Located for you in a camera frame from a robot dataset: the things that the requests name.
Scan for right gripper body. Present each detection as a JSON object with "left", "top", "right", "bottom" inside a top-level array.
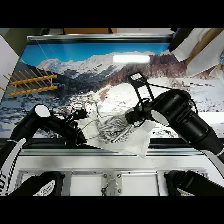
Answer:
[{"left": 124, "top": 107, "right": 150, "bottom": 128}]

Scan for white garment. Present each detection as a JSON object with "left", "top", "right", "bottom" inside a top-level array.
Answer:
[{"left": 77, "top": 99, "right": 157, "bottom": 157}]

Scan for heap of clothes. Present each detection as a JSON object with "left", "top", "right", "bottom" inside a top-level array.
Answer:
[{"left": 169, "top": 28, "right": 224, "bottom": 79}]

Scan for wooden rack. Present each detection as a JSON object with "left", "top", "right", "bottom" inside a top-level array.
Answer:
[{"left": 0, "top": 67, "right": 59, "bottom": 98}]

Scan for black cable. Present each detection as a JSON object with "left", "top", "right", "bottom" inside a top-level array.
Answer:
[{"left": 146, "top": 82, "right": 176, "bottom": 92}]

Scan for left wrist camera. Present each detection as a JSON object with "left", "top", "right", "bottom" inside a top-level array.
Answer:
[{"left": 68, "top": 108, "right": 90, "bottom": 123}]

